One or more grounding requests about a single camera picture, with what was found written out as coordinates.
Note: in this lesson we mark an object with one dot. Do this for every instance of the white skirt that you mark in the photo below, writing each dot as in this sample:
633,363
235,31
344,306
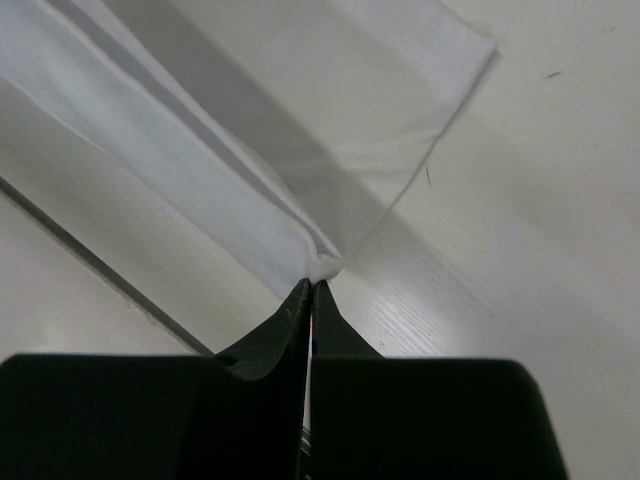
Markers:
283,130

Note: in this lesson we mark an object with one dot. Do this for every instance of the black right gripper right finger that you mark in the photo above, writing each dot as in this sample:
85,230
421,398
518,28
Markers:
374,417

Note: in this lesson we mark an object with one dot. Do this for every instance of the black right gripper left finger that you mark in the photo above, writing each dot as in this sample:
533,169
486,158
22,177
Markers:
234,415

